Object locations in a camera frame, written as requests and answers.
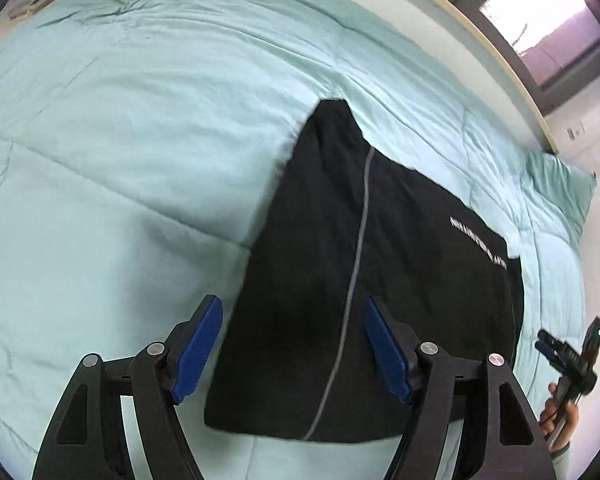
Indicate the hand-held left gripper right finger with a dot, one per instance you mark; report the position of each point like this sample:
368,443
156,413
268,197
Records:
387,350

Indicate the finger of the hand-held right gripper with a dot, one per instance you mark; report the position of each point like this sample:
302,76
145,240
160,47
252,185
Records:
550,337
545,351

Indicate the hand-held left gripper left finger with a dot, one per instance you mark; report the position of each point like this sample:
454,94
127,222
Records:
197,350

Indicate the black hooded jacket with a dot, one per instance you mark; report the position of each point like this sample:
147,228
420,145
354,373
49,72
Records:
370,285

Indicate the person's right hand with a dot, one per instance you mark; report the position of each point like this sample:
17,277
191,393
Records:
570,425

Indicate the teal pillow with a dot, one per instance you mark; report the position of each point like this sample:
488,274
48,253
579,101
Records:
562,195

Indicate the teal quilt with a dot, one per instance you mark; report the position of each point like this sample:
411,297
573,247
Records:
130,135

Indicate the wooden window sill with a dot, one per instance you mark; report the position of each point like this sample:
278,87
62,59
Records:
480,45

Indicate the grey framed window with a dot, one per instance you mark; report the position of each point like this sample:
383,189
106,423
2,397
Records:
540,20

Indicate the white wall switch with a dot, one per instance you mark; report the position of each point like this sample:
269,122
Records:
575,130

